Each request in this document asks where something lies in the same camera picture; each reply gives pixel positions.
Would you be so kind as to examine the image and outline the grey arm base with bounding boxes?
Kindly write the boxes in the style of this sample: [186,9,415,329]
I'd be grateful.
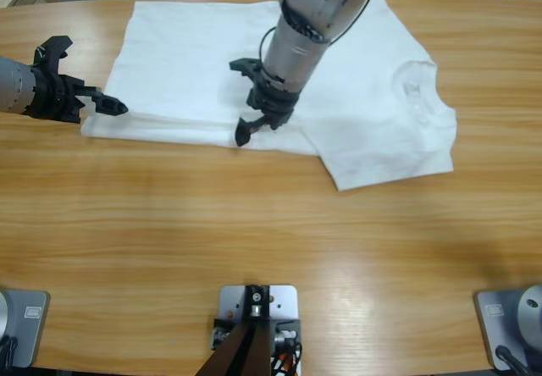
[473,283,542,372]
[0,289,51,368]

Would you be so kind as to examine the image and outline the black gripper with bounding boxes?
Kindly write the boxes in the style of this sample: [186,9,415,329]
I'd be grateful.
[234,67,305,149]
[24,67,130,124]

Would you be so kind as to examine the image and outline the black base cable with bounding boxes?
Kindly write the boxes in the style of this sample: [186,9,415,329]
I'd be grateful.
[0,334,19,369]
[494,345,528,376]

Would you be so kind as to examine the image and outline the silver cylindrical fitting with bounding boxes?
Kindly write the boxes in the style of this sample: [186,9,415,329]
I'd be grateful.
[210,326,232,349]
[274,328,298,346]

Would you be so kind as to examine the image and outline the white t-shirt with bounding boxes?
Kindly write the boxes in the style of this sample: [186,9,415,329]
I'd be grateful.
[80,0,458,191]

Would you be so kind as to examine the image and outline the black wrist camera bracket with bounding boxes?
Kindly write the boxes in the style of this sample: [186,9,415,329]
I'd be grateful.
[229,57,267,83]
[34,35,74,75]

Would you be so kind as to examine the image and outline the white mounting block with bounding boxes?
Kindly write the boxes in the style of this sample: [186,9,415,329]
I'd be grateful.
[218,284,300,323]

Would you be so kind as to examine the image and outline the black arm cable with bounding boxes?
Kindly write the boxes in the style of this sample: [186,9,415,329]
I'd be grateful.
[257,0,380,64]

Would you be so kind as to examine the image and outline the orange and black cables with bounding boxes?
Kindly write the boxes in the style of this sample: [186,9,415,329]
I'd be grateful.
[269,341,304,376]

